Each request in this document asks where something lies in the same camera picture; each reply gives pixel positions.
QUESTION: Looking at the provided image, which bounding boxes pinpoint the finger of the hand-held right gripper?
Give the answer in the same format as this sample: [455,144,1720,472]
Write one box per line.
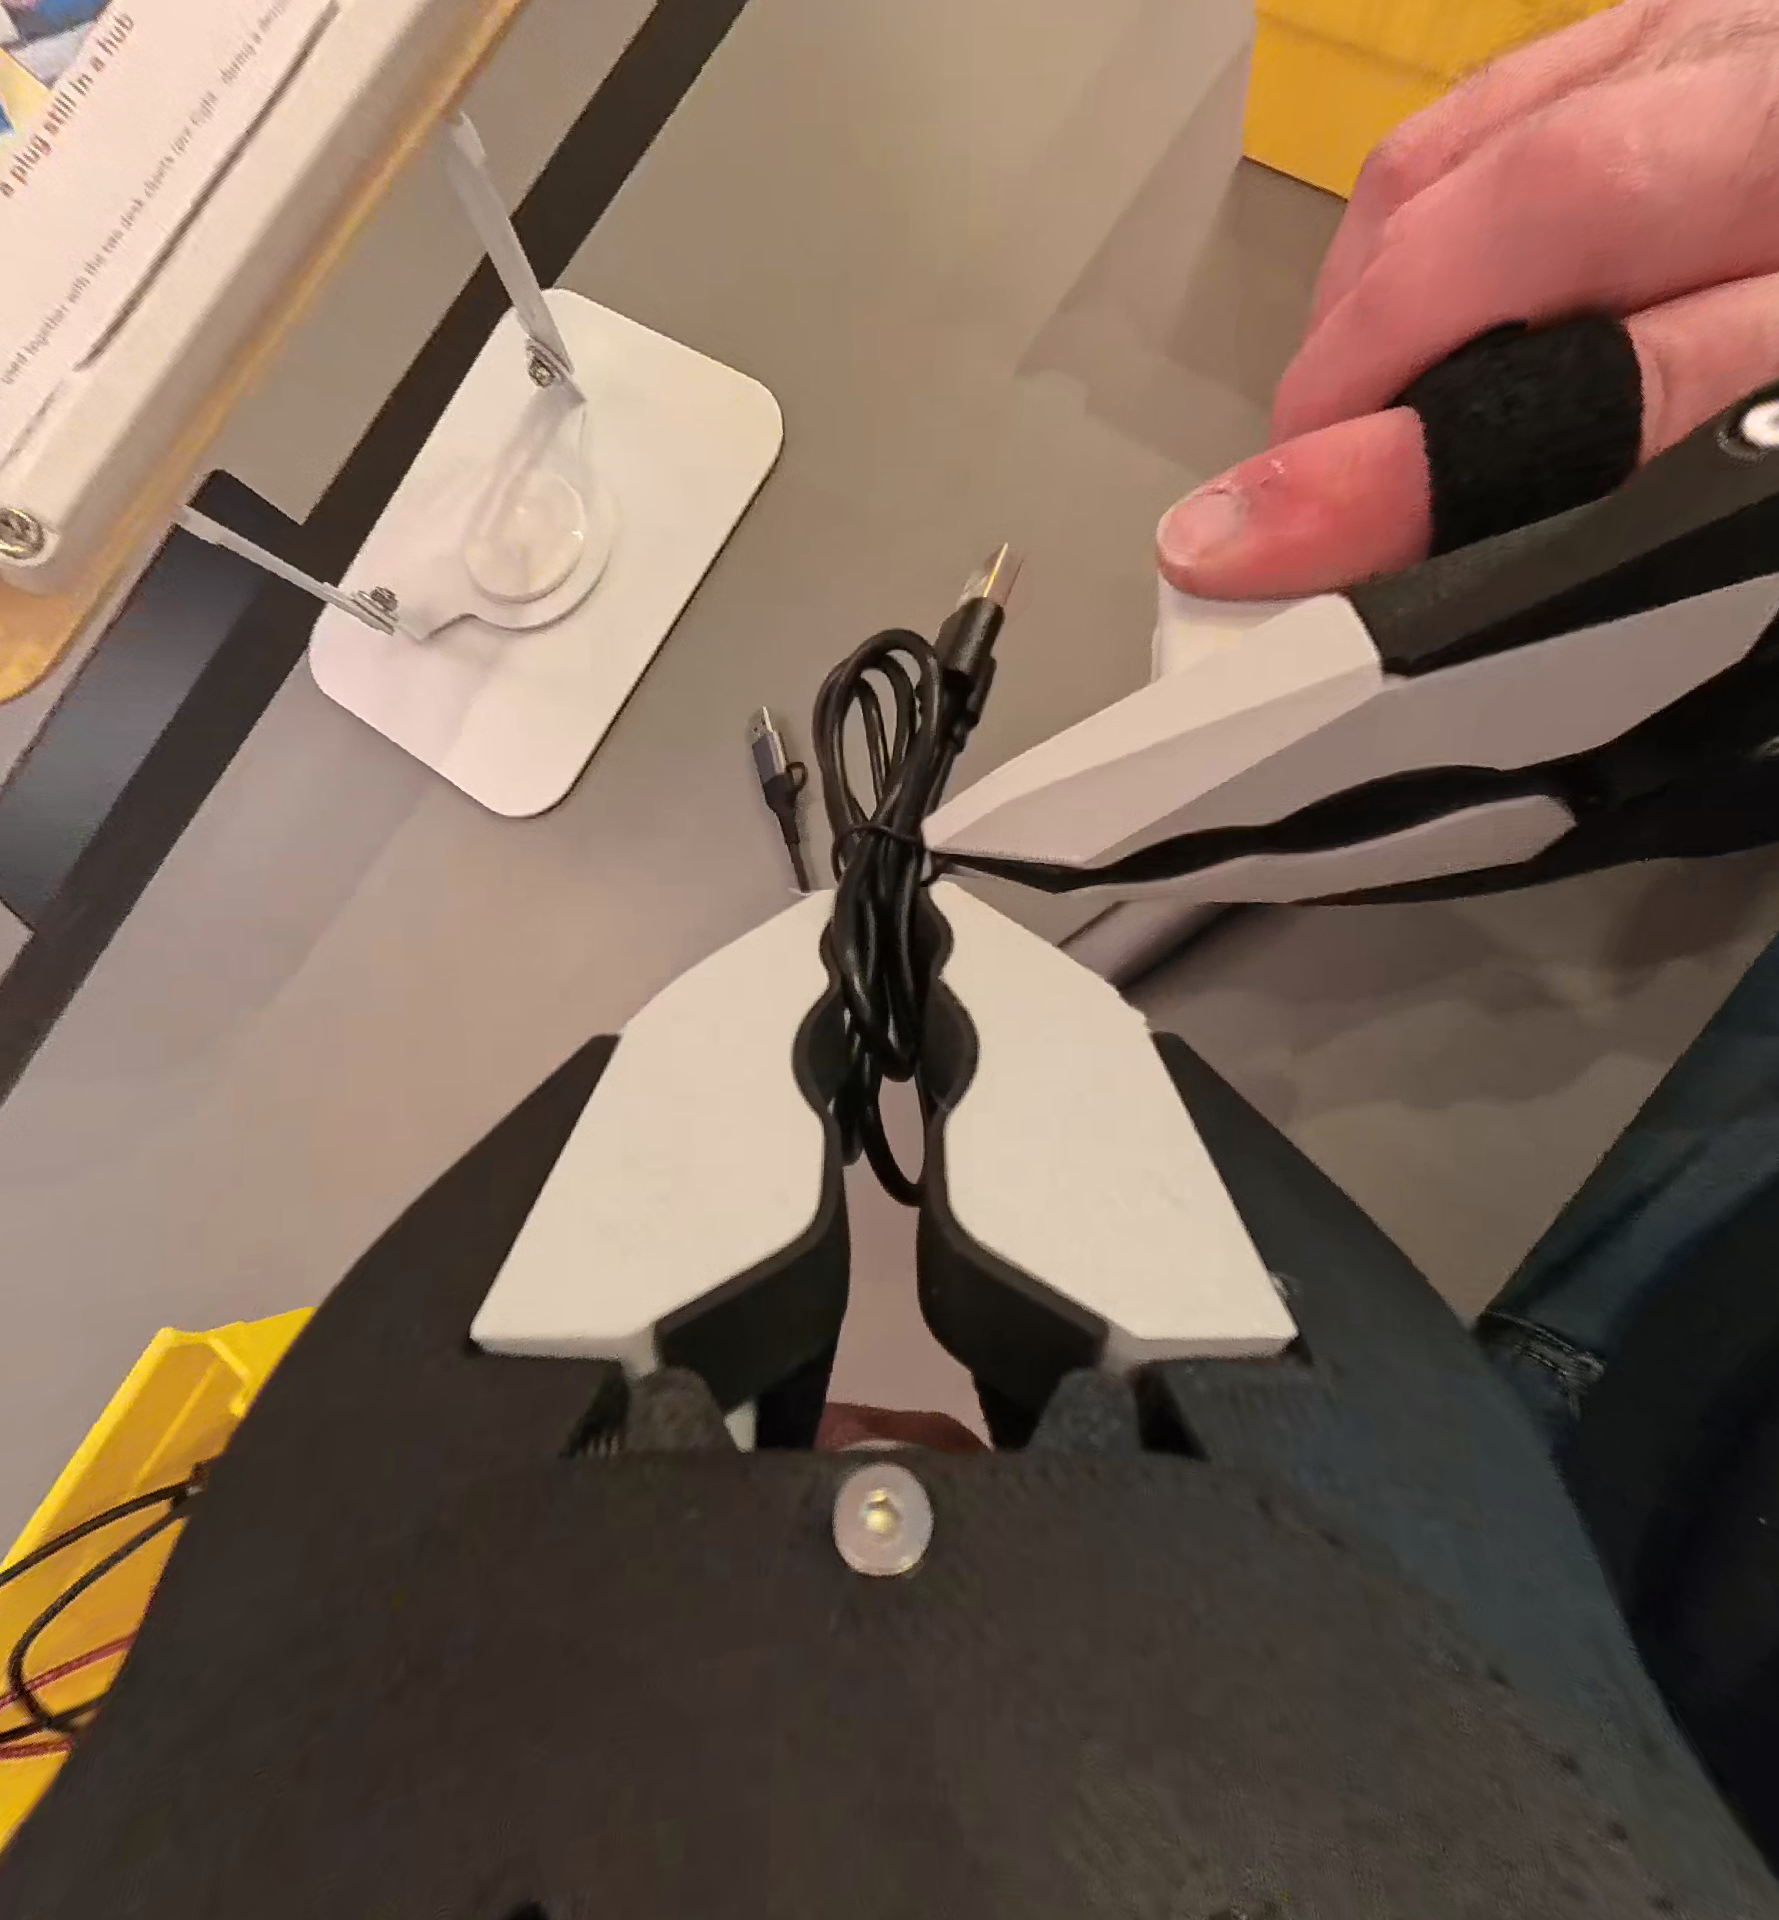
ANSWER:
[939,793,1576,910]
[923,567,1779,871]

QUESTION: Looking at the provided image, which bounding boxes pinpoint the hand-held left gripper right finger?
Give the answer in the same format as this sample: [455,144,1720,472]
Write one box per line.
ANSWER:
[919,881,1300,1444]

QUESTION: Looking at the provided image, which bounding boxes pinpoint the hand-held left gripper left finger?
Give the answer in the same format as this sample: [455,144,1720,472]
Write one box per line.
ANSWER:
[471,889,851,1444]

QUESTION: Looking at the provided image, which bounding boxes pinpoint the black usb cable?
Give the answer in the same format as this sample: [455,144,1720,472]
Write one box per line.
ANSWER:
[814,542,1026,1208]

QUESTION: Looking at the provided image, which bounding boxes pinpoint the grey usb hub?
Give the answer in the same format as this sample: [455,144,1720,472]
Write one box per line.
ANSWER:
[746,708,1223,985]

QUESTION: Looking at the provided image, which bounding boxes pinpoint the person's right hand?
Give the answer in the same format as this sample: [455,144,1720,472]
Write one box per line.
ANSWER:
[1154,0,1779,601]

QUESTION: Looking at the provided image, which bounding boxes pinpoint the person's blue jeans leg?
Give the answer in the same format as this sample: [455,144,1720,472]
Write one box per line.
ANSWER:
[1473,908,1779,1920]

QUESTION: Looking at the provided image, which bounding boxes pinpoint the yellow plastic bin with divider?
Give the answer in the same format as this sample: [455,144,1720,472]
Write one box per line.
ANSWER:
[1241,0,1627,197]

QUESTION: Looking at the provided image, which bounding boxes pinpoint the white document stand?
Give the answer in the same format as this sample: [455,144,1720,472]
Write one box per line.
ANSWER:
[0,0,785,820]

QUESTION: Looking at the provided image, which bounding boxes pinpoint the printed instruction sheet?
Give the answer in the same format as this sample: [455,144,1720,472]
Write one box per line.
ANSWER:
[0,0,344,497]

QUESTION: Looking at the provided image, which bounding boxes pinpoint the thin black tied cable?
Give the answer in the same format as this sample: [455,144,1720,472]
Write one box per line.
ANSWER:
[0,1471,210,1741]

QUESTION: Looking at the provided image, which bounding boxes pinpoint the red braided cable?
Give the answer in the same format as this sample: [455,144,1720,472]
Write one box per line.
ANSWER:
[0,1643,135,1772]

